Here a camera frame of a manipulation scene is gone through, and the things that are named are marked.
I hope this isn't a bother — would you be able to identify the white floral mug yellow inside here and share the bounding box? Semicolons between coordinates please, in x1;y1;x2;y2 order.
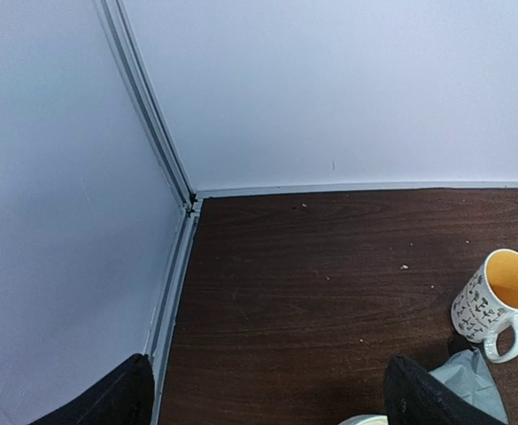
450;249;518;364

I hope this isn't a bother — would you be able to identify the aluminium corner post left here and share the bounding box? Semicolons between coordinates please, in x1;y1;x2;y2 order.
94;0;199;215

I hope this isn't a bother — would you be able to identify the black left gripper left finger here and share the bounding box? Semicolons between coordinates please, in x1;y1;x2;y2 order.
33;353;154;425

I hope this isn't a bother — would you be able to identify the plain white mug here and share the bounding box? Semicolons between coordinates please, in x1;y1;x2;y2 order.
339;414;388;425

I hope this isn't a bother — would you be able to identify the grey zippered pouch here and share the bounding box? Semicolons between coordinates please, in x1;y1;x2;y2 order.
430;348;508;424

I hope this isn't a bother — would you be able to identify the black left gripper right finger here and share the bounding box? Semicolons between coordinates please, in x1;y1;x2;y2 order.
383;356;501;425

